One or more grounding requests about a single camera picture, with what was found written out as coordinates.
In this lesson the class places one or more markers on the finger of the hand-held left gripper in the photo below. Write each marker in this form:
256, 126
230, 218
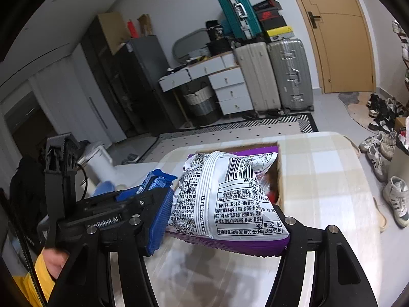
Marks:
129, 194
143, 203

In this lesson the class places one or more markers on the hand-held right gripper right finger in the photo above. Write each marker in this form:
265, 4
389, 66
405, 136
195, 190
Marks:
295, 239

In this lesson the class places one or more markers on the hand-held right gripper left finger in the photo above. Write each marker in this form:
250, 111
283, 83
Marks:
159, 224

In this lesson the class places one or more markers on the blue snack packet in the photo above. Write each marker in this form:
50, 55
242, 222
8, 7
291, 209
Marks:
159, 180

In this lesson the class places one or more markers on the brown cardboard box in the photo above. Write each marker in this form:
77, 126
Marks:
280, 179

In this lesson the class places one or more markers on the purple white-backed snack packet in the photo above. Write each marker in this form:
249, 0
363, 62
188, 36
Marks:
223, 198

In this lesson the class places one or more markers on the person's left forearm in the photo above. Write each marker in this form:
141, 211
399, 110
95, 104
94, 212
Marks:
41, 281

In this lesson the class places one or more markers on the person's left hand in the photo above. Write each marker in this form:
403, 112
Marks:
54, 262

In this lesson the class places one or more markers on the stack of blue bowls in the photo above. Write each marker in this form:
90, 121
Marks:
104, 187

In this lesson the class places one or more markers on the dark cloth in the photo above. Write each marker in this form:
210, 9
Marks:
25, 192

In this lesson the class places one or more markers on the white kettle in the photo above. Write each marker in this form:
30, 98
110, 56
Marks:
102, 163

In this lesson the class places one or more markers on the beige checked tablecloth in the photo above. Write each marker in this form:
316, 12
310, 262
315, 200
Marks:
319, 182

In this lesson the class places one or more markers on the white wardrobe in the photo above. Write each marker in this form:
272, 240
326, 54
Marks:
80, 102

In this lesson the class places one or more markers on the beige slipper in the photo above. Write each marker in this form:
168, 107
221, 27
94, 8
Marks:
379, 214
351, 145

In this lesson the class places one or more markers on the white high-top sneaker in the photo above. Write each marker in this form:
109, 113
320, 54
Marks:
396, 201

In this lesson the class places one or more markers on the woven laundry basket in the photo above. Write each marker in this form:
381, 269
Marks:
201, 105

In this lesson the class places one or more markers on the dark grey refrigerator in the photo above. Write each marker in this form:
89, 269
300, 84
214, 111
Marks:
143, 80

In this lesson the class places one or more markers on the dark wardrobe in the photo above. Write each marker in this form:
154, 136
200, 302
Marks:
102, 70

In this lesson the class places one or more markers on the beige round rug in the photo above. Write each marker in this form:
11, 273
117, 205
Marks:
358, 112

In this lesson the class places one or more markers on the cluster of worn sneakers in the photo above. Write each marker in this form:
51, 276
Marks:
380, 124

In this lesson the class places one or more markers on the white dresser with drawers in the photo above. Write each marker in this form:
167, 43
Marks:
230, 80

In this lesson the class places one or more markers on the flat cardboard sheet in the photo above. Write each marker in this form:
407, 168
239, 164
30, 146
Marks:
113, 32

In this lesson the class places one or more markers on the grey oval mirror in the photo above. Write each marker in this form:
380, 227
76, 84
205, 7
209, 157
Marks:
188, 44

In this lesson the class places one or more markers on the red paper bag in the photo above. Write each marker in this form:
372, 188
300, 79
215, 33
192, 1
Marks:
132, 29

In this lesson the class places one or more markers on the silver suitcase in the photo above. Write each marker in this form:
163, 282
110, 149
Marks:
290, 73

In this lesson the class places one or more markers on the beige suitcase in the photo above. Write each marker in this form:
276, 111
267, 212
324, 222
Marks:
255, 76

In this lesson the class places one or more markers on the brown paper bags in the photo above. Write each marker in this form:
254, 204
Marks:
144, 25

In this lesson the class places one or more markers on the black storage box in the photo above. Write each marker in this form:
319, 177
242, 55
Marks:
219, 47

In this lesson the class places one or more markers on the black bag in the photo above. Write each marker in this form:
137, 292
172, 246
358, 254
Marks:
215, 31

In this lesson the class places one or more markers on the wooden door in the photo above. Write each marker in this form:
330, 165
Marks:
338, 38

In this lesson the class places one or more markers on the yellow and black shoe box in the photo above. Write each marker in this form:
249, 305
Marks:
279, 33

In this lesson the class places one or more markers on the teal suitcase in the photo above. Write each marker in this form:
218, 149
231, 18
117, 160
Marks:
238, 12

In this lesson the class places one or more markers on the plain black shoe box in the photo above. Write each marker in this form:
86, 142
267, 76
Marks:
274, 23

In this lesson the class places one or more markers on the red and black shoe box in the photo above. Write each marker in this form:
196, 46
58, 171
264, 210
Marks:
269, 15

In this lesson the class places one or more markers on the rows of assorted shoes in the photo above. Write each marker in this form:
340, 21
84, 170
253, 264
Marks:
399, 28

